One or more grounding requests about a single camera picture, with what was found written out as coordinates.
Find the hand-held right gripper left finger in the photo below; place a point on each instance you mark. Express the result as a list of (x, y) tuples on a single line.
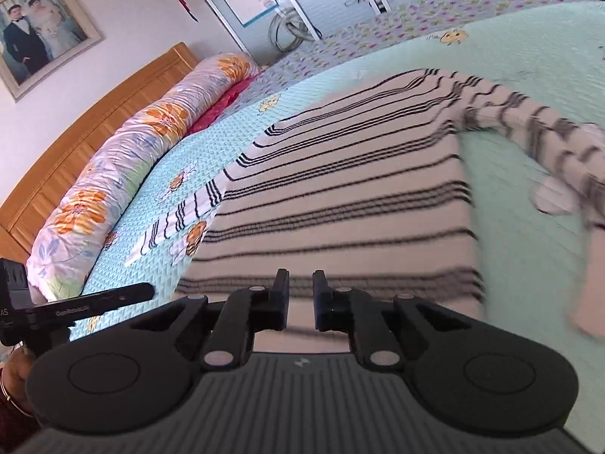
[(281, 298)]

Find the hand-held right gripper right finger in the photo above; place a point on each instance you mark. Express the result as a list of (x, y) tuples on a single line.
[(324, 302)]

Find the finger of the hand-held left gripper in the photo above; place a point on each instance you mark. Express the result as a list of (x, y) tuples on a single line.
[(137, 293)]

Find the white black-striped knit sweater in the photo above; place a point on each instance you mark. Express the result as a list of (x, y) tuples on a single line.
[(354, 175)]

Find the person's left forearm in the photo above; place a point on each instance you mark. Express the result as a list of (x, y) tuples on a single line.
[(14, 430)]

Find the person's left hand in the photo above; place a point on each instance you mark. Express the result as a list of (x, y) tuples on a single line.
[(16, 371)]

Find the floral bolster pillow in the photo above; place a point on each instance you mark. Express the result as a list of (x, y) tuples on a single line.
[(118, 151)]

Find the wooden bed headboard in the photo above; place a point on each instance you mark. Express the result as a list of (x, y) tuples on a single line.
[(71, 151)]

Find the red pillow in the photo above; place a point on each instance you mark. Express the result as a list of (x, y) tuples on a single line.
[(222, 104)]

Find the green quilted bedspread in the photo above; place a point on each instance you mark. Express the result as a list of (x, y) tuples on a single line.
[(520, 246)]

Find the framed wedding photo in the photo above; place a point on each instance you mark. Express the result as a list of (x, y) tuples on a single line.
[(38, 33)]

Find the white sliding-door wardrobe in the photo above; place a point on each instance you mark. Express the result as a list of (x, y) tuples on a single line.
[(331, 9)]

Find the red hanging knot ornament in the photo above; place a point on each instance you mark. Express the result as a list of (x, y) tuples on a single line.
[(183, 4)]

